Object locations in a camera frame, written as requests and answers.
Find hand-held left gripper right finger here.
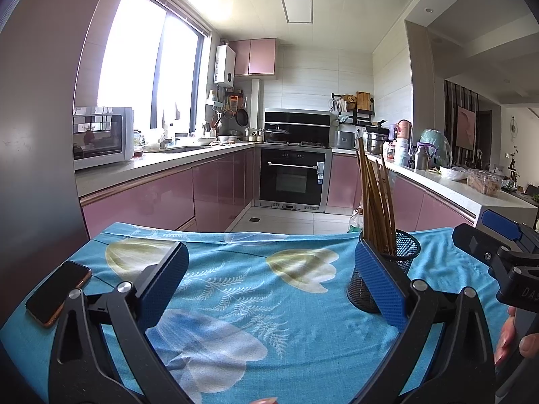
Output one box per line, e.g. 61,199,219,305
355,239,495,404

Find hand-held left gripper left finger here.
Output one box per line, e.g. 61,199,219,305
47,241,190,404

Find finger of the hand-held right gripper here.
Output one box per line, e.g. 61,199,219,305
452,223,512,270
481,208,539,257

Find black mesh utensil holder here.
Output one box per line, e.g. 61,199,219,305
346,228,421,314

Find bundle of wooden chopsticks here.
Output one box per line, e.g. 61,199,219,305
356,137,397,257

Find person's right hand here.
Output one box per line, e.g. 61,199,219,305
495,306,539,367

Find clear plastic food container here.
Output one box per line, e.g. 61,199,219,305
467,168,504,198

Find pink peninsula base cabinets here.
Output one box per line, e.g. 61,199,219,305
389,172,481,232

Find long pink base cabinets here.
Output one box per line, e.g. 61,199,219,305
80,148,257,240

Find blue floral tablecloth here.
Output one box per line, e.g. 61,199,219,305
0,221,523,404

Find green bag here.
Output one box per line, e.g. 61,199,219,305
419,128,453,167

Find smartphone with orange case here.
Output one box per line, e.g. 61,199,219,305
25,260,92,328

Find narrow pink base cabinet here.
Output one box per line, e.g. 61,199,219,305
327,154,363,209

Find built-in oven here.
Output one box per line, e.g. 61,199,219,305
258,145,333,213

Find steel stock pot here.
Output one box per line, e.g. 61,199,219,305
366,126,390,154

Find silver countertop appliance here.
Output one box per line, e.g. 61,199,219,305
335,130,358,150

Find white microwave oven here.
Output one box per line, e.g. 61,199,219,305
72,106,135,171

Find black wok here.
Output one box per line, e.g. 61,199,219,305
264,125,291,143

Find black range hood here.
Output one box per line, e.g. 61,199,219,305
264,109,331,144

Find grey refrigerator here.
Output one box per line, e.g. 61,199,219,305
0,0,97,316

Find kitchen window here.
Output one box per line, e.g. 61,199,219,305
97,0,209,135

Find white water heater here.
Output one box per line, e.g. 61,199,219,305
214,44,236,84

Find ceiling light panel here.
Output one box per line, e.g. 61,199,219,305
280,0,314,24

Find framed wall picture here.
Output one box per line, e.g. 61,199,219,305
457,106,476,150

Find black wall rack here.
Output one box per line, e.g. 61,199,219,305
330,91,375,124

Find pink wall cabinet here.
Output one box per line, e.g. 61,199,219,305
229,38,278,77

